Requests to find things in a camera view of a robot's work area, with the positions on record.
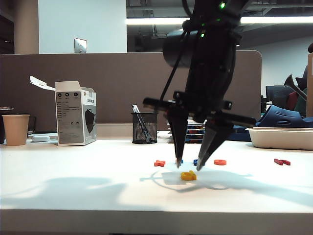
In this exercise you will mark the open face mask box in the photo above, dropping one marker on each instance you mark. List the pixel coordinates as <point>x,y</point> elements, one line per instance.
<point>71,117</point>

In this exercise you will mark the letter magnet tray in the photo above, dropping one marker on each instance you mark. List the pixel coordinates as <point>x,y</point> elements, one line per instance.
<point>194,132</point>
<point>192,141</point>
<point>195,127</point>
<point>193,136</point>

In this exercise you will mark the grey angular tool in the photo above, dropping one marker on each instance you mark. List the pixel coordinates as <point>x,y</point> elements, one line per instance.
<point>292,84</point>

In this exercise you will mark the person in background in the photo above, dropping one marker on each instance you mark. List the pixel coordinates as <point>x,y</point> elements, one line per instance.
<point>311,47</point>

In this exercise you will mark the black and white pen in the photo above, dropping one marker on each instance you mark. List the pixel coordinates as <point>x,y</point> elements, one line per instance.
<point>135,108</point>

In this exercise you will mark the small white case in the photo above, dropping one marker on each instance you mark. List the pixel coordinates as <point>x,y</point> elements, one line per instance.
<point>40,138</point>

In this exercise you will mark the yellow letter d magnet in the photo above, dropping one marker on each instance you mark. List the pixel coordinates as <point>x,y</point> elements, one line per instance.
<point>188,176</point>

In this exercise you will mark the navy blue slipper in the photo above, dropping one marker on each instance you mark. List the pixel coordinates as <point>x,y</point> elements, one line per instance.
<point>240,135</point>
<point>276,115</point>

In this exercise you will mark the orange letter o magnet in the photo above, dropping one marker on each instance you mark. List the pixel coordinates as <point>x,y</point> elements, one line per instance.
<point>215,162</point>

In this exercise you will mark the brown paper cup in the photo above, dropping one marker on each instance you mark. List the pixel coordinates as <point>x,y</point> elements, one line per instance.
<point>15,131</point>

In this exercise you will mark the black monitor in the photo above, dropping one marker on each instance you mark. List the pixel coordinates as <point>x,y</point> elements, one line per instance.
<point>276,94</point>

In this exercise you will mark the light blue letter magnet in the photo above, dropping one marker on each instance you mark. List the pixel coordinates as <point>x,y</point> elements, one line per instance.
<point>181,161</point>

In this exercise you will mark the beige pulp food tray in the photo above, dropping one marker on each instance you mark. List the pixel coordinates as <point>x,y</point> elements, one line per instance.
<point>281,139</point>

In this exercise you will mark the dark red letter magnet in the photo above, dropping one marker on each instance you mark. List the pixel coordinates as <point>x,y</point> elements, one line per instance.
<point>278,161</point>

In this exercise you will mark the dark blue letter magnet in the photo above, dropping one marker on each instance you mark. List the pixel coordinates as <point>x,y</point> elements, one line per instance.
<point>195,162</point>

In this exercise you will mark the cardboard box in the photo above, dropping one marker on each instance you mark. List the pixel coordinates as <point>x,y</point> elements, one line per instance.
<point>310,85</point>

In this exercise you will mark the black mesh pen holder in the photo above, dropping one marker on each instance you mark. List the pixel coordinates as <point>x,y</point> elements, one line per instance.
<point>144,133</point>

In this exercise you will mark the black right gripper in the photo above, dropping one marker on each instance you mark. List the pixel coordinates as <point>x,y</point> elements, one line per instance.
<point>203,107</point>

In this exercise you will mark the brown desk partition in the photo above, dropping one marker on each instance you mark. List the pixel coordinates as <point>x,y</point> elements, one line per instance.
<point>97,80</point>

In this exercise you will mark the orange letter x magnet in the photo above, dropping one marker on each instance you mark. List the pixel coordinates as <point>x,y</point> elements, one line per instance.
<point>159,163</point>

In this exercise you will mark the metal wall plate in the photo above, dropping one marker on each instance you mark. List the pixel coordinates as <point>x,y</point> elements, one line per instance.
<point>80,46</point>

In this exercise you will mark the ceiling light strip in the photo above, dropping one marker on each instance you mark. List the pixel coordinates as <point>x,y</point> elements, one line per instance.
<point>151,20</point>

